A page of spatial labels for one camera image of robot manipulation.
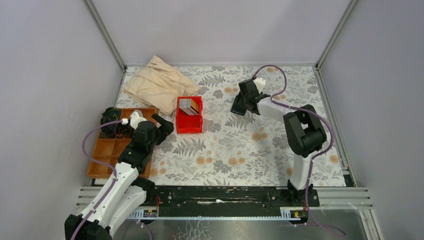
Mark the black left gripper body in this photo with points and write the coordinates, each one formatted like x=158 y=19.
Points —
x=154 y=144

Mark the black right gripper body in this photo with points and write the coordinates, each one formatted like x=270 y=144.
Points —
x=261 y=93

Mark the stack of credit cards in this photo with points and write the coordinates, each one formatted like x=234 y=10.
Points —
x=188 y=106

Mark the black leather card holder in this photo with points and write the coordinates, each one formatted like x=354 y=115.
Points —
x=238 y=108

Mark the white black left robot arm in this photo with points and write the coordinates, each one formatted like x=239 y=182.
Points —
x=125 y=189

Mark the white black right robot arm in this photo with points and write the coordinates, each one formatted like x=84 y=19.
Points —
x=303 y=127

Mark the red plastic bin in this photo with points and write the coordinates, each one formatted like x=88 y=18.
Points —
x=189 y=124

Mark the dark floral rolled cloth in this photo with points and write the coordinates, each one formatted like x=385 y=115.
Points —
x=108 y=131

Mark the wooden compartment tray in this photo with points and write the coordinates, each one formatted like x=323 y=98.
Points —
x=108 y=150

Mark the dark green rolled cloth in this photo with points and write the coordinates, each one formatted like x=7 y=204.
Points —
x=110 y=114

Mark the beige folded cloth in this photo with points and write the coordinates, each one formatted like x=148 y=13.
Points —
x=159 y=85

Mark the floral patterned table mat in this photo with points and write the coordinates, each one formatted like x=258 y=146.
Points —
x=235 y=150

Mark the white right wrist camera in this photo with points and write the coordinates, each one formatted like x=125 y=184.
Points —
x=260 y=83

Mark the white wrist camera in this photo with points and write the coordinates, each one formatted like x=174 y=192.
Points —
x=134 y=119
x=260 y=83

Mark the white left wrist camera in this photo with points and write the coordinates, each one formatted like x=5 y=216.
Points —
x=134 y=119

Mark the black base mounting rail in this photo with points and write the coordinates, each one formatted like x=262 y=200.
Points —
x=225 y=201

